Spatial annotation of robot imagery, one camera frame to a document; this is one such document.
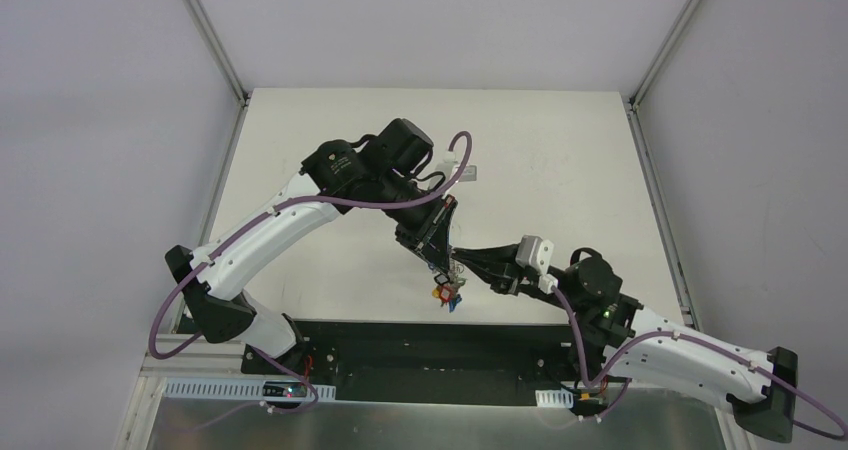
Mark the white cable duct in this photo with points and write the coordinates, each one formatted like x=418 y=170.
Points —
x=245 y=390
x=554 y=399

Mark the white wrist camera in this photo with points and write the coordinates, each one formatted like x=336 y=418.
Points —
x=535 y=252
x=450 y=165

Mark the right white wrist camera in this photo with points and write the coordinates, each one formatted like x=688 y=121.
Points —
x=535 y=252

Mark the left aluminium frame post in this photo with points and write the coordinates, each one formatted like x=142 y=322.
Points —
x=217 y=51

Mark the aluminium frame post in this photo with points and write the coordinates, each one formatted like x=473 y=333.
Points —
x=217 y=51
x=665 y=51

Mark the right aluminium frame post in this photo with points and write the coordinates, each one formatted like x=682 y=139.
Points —
x=665 y=51

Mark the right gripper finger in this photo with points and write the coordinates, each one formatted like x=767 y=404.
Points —
x=505 y=254
x=489 y=273

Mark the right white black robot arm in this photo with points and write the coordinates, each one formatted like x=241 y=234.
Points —
x=616 y=336

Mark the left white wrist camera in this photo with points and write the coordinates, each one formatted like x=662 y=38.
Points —
x=450 y=165

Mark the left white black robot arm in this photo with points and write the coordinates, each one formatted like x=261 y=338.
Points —
x=377 y=172

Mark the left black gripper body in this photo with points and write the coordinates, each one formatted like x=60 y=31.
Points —
x=429 y=231

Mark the right white cable duct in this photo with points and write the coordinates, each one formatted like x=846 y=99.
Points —
x=554 y=399

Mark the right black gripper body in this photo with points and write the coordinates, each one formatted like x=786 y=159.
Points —
x=507 y=275

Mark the left white cable duct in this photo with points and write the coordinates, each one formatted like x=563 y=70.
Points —
x=245 y=390

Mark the metal keyring with coloured keys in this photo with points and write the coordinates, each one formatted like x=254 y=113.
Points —
x=448 y=285

